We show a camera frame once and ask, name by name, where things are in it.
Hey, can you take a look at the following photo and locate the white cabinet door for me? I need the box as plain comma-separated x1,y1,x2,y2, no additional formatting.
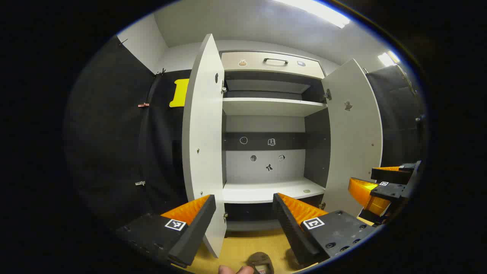
321,58,383,217
182,33,228,258

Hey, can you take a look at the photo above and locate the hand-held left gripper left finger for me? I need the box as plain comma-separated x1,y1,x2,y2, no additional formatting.
116,194,217,267

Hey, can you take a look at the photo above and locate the black backdrop cloth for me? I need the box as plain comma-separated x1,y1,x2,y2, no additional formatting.
65,35,193,229
365,65,427,168

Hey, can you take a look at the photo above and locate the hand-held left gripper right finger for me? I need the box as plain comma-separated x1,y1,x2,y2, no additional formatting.
272,193,377,266

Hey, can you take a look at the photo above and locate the small ceiling light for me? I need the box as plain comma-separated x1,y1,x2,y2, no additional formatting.
378,51,401,67

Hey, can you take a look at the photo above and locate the white cabinet drawer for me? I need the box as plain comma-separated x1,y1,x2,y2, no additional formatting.
221,51,326,79

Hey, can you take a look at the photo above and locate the white and grey shoe cabinet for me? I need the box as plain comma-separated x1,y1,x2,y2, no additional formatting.
220,49,331,233

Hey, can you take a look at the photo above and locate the brown fuzzy shoe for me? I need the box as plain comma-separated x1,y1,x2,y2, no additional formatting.
247,252,275,274

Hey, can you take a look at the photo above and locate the long ceiling light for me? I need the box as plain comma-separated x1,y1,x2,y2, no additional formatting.
274,0,350,29

